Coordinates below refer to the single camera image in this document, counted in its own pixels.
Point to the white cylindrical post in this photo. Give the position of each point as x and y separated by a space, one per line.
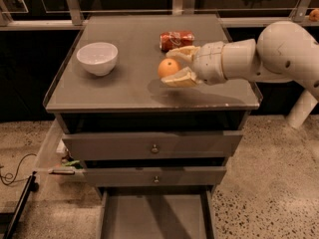
301 110

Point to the orange fruit on ledge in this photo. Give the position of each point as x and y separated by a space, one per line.
314 15

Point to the black metal bar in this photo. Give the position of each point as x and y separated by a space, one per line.
30 186

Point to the orange fruit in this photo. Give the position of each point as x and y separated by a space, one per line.
314 15
168 67

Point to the bottom grey open drawer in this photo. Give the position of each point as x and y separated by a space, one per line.
165 212

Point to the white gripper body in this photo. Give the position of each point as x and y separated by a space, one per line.
209 63

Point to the red soda can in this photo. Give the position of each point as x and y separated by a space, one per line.
175 39

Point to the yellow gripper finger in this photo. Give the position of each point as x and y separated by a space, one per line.
185 78
185 53

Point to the top grey drawer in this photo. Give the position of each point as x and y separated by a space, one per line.
152 145

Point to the middle grey drawer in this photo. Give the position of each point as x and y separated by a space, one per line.
154 176

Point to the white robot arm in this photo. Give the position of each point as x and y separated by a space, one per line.
284 51

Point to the white ceramic bowl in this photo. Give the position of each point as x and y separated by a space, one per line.
98 58

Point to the grey drawer cabinet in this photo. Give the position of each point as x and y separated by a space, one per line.
133 99

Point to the metal window railing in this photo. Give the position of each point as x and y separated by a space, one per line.
26 15

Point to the clear plastic bin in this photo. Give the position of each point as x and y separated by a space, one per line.
48 161

